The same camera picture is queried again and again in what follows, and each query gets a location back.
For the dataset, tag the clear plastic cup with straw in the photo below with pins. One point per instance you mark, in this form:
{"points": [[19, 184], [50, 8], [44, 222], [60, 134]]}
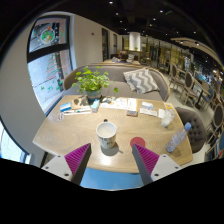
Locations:
{"points": [[167, 119]]}

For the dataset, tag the person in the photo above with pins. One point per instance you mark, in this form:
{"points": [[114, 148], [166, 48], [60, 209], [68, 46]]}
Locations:
{"points": [[123, 56]]}

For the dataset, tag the yellow card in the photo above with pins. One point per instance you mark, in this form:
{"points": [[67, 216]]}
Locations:
{"points": [[169, 106]]}

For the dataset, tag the white printed mug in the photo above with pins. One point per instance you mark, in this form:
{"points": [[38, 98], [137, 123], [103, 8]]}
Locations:
{"points": [[106, 135]]}

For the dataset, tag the green potted plant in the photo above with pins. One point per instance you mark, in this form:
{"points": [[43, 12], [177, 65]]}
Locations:
{"points": [[90, 81]]}

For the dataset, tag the white round column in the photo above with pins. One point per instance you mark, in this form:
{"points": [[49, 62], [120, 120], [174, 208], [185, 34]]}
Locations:
{"points": [[134, 40]]}

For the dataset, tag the flat round red coaster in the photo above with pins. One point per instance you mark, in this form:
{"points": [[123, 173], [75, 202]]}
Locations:
{"points": [[137, 141]]}

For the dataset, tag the white printed paper sheets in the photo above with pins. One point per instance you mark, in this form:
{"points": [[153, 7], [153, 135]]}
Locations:
{"points": [[115, 103]]}

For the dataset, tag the small white paper napkin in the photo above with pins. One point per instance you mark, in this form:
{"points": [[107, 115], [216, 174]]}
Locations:
{"points": [[161, 113]]}

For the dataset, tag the wooden heart card stand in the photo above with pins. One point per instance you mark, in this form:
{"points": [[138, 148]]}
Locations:
{"points": [[80, 102]]}

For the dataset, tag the group of ceiling spotlights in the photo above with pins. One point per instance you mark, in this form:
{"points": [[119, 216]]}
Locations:
{"points": [[161, 11]]}

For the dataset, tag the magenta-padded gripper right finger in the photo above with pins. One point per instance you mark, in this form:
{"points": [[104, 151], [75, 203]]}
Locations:
{"points": [[148, 158]]}

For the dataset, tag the small light blue box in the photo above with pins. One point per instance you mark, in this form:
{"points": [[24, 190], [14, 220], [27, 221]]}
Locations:
{"points": [[95, 106]]}

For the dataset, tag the grey chevron pillow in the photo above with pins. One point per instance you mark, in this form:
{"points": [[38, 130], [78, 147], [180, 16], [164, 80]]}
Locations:
{"points": [[141, 81]]}

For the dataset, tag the group of dining chairs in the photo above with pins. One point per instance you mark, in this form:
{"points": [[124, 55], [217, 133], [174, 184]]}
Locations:
{"points": [[188, 81]]}

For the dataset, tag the grey tufted armchair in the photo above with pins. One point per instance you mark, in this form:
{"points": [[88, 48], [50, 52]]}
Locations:
{"points": [[193, 128]]}

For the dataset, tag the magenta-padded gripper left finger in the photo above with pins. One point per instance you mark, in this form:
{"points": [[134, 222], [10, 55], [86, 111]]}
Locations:
{"points": [[76, 158]]}

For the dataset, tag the clear blue-capped water bottle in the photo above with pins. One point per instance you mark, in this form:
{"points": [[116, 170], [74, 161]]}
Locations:
{"points": [[176, 138]]}

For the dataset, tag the blue and white card box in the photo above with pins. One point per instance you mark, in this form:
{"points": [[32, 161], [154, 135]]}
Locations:
{"points": [[147, 105]]}

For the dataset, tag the grey curved sofa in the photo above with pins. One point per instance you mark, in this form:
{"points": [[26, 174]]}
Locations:
{"points": [[115, 85]]}

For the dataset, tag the colourful window poster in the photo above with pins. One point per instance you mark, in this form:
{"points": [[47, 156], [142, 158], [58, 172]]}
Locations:
{"points": [[48, 35]]}

